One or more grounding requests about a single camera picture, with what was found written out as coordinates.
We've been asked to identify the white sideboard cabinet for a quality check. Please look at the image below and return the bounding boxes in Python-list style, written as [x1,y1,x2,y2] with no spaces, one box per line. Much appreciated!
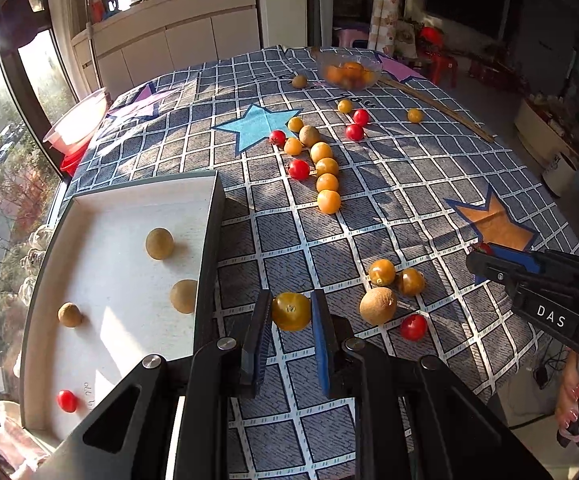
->
[72,0,262,98]

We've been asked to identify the grey checked tablecloth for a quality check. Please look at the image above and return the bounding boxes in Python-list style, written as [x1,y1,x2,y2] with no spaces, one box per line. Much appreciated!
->
[62,44,579,480]

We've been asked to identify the longan near bowl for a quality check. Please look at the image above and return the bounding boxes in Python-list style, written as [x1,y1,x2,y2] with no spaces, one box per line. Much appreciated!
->
[291,75,308,89]

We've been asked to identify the red tomato pair upper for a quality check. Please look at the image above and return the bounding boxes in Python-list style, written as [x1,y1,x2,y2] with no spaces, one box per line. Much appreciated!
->
[352,110,370,127]

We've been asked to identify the red tomato pair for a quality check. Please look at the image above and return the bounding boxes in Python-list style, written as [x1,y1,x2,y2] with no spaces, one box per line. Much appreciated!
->
[352,110,370,127]
[345,124,365,142]

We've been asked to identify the red tomato near star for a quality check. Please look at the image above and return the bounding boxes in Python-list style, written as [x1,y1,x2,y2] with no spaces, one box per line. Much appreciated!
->
[268,129,286,148]

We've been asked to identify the red tomato pair lower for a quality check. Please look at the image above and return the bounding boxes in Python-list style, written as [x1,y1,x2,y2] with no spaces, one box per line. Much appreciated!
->
[345,124,365,142]

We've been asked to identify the red plastic bucket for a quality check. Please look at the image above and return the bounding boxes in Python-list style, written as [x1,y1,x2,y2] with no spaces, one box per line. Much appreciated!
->
[60,143,89,178]

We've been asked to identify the translucent plastic basin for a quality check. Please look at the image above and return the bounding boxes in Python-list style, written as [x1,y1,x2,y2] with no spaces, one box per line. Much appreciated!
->
[43,87,108,155]

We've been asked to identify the yellow cherry tomato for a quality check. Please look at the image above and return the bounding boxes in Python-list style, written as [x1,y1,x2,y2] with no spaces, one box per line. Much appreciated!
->
[272,292,311,332]

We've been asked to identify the red cherry tomato with stem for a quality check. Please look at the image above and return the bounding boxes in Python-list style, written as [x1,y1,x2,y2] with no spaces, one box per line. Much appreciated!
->
[469,242,493,255]

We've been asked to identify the orange tomato chain end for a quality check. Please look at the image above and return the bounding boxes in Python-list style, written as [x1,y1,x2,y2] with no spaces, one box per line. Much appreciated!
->
[316,188,343,216]

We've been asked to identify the orange tomato chain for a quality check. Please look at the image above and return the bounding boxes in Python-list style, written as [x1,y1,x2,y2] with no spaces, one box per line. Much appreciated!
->
[314,156,341,178]
[310,142,333,164]
[315,172,341,194]

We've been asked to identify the glass fruit bowl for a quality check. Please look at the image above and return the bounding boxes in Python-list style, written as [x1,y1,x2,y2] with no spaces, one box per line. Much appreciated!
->
[315,52,382,91]

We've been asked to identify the yellow tomato near pair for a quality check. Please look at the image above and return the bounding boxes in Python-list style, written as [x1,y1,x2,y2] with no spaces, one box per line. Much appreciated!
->
[337,99,353,114]

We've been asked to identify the white shallow tray box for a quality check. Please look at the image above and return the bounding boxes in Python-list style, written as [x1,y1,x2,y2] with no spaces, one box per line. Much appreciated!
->
[20,170,224,448]

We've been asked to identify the dark orange tomato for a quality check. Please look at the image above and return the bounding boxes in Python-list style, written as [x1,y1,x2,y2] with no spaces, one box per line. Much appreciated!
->
[397,268,426,297]
[367,259,397,287]

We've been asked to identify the brown longan in chain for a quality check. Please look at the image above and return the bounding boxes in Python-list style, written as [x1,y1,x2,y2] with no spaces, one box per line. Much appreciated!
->
[298,125,320,148]

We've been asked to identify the brown longan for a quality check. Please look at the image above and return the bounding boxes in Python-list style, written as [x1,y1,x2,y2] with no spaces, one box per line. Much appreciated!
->
[144,228,175,261]
[359,287,397,325]
[298,125,320,148]
[169,280,198,314]

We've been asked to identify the small yellow tomato top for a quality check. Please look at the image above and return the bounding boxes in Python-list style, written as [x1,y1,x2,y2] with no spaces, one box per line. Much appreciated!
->
[288,117,303,133]

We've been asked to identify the orange tomato near star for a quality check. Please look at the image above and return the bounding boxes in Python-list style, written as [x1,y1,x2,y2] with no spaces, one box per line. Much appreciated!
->
[283,136,303,156]

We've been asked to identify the yellow tomato far right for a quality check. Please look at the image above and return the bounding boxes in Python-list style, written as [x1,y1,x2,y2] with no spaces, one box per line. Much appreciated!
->
[407,108,424,124]

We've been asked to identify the red tomato beside chain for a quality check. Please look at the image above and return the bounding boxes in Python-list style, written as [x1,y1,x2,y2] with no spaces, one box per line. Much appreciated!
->
[288,159,311,181]

